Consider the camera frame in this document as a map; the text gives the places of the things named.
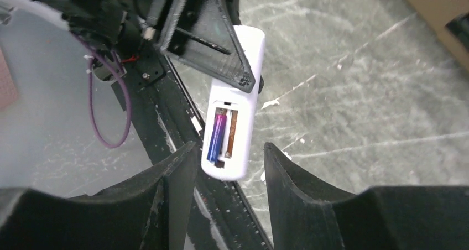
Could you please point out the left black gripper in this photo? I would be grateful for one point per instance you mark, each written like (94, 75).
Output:
(199, 33)

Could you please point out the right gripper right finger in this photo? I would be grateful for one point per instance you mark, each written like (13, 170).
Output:
(309, 213)

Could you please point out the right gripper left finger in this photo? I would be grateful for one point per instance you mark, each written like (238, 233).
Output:
(110, 211)

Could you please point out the blue AAA battery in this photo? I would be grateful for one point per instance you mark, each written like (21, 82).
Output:
(217, 136)

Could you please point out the white remote control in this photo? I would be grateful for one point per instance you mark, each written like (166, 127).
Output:
(241, 107)

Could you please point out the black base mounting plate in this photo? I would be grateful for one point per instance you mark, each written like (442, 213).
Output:
(164, 117)

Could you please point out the tan plastic toolbox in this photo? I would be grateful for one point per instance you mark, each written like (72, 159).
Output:
(449, 20)

